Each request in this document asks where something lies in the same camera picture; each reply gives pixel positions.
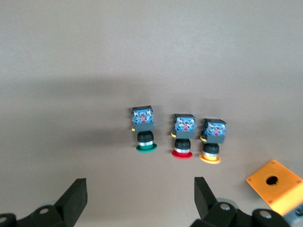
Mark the orange button enclosure box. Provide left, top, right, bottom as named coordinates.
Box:
left=245, top=158, right=303, bottom=225

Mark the red push button switch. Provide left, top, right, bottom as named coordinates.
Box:
left=170, top=113, right=197, bottom=160

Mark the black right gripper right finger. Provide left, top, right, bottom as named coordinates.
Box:
left=189, top=176, right=239, bottom=227

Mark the yellow push button switch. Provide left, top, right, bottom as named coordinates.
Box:
left=198, top=118, right=228, bottom=165

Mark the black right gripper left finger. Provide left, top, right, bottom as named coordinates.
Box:
left=23, top=177, right=89, bottom=227

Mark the green push button switch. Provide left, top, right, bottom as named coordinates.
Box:
left=131, top=106, right=159, bottom=154

